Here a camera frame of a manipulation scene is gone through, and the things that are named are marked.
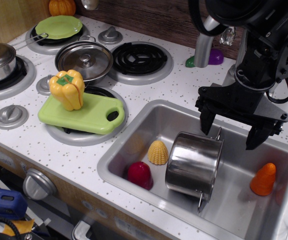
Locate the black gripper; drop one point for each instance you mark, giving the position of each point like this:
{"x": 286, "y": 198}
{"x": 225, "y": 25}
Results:
{"x": 243, "y": 105}

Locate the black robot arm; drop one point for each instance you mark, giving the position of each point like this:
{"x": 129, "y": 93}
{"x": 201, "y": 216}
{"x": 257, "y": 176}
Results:
{"x": 263, "y": 63}

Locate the stainless steel sink basin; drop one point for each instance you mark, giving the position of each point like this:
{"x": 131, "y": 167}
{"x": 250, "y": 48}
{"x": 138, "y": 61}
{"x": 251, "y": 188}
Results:
{"x": 234, "y": 210}

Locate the steel pot with lid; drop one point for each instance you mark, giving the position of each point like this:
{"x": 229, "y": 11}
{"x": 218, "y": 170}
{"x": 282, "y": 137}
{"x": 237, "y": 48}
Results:
{"x": 88, "y": 57}

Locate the orange toy carrot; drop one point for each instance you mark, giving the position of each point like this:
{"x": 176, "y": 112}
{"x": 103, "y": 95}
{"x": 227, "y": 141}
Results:
{"x": 263, "y": 182}

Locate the purple toy eggplant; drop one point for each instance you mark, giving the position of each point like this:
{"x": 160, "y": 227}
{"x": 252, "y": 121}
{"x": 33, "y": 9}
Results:
{"x": 216, "y": 57}

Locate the yellow toy corn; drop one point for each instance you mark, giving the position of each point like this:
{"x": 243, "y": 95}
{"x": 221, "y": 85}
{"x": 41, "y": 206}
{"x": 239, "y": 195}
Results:
{"x": 158, "y": 153}

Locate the clear crystal faucet knob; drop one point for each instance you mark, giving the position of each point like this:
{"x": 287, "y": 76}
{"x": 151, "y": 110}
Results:
{"x": 228, "y": 36}

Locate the red toy vegetable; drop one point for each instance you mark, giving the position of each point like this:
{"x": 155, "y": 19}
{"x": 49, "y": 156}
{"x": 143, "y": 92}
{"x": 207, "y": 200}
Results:
{"x": 139, "y": 173}

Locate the black coil burner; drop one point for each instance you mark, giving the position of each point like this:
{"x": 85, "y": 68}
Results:
{"x": 138, "y": 59}

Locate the green cutting board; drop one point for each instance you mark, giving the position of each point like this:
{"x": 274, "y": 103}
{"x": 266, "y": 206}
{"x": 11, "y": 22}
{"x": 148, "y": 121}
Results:
{"x": 99, "y": 114}

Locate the grey stove knob top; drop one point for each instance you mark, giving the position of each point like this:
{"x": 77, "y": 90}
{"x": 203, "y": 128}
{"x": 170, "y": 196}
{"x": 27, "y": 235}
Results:
{"x": 110, "y": 36}

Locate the grey stove knob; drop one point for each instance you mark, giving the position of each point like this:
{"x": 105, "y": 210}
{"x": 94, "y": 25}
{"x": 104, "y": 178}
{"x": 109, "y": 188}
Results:
{"x": 110, "y": 36}
{"x": 42, "y": 86}
{"x": 13, "y": 116}

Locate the yellow toy bell pepper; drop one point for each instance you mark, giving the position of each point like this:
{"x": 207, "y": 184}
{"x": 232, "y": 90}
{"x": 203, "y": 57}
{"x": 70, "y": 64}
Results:
{"x": 68, "y": 88}

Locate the hanging silver spoon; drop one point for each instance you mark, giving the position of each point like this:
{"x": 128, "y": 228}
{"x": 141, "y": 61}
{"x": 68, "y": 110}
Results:
{"x": 90, "y": 5}

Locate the grey stove knob middle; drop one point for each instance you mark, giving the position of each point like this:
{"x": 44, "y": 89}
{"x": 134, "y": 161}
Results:
{"x": 42, "y": 86}

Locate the green toy plate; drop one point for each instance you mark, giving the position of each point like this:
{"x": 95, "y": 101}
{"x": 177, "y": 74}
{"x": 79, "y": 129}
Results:
{"x": 59, "y": 27}

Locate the silver front oven knob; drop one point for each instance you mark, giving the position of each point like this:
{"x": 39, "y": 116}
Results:
{"x": 38, "y": 186}

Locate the orange toy pumpkin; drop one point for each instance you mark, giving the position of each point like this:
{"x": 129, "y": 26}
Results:
{"x": 62, "y": 7}

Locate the grey stove knob left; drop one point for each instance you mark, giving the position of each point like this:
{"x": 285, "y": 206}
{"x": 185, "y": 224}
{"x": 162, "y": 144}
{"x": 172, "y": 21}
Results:
{"x": 13, "y": 116}

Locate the yellow cloth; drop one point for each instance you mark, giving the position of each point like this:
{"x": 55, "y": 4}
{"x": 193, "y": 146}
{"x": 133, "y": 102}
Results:
{"x": 23, "y": 227}

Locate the steel pan with lid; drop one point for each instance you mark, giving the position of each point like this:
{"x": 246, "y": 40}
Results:
{"x": 8, "y": 54}

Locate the silver oven door handle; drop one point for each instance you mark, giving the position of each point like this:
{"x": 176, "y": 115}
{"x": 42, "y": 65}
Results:
{"x": 82, "y": 231}

